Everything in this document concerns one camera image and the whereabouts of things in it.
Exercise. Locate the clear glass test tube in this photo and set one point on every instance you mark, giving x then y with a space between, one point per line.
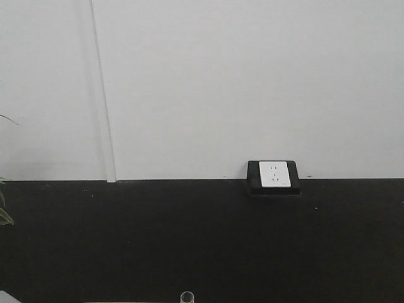
187 297

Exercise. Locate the green potted spider plant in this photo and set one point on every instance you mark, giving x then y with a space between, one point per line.
6 218

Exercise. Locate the black and white wall socket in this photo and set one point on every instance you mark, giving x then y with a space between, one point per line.
269 177

